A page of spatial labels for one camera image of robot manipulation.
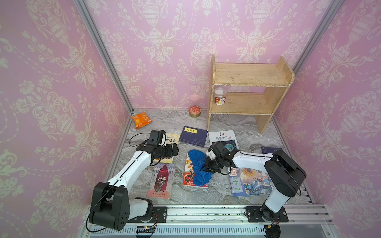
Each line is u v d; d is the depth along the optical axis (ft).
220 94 3.02
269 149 3.21
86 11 2.34
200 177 2.55
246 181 2.77
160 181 2.79
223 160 2.29
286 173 1.61
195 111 3.81
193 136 3.44
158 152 2.33
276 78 2.56
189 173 2.86
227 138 3.37
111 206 1.34
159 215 2.44
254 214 2.39
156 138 2.20
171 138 3.37
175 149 2.60
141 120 3.63
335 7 2.25
